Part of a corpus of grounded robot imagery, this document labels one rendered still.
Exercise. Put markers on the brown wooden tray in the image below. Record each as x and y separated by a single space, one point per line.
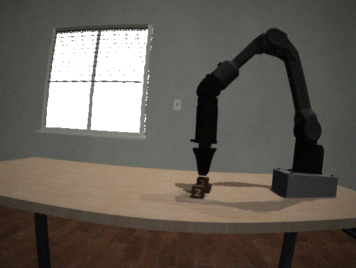
207 189

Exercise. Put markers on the brown number cube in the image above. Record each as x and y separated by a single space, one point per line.
203 181
198 191

